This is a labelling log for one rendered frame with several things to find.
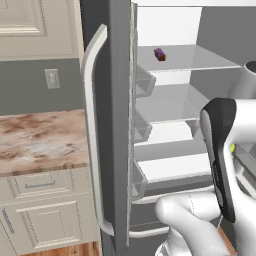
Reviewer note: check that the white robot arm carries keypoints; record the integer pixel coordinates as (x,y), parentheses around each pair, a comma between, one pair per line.
(203,216)

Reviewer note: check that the grey fridge door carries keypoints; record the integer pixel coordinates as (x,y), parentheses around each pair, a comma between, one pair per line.
(115,116)

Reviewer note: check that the grey fridge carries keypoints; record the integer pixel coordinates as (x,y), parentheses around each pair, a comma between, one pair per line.
(173,100)

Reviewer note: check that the yellow-green corn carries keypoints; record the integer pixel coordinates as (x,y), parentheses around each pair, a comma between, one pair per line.
(232,147)

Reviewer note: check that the purple and brown food item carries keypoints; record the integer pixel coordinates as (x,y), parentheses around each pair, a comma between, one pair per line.
(160,54)

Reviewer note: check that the cream drawer front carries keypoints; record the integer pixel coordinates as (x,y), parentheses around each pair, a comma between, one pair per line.
(45,184)

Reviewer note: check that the cream base cupboard door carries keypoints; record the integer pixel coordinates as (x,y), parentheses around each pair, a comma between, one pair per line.
(50,223)

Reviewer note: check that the grey wall socket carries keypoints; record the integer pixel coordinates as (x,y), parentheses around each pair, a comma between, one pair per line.
(52,78)

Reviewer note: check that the cream wall cupboard door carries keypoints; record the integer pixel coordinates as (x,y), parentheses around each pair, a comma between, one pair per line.
(35,28)

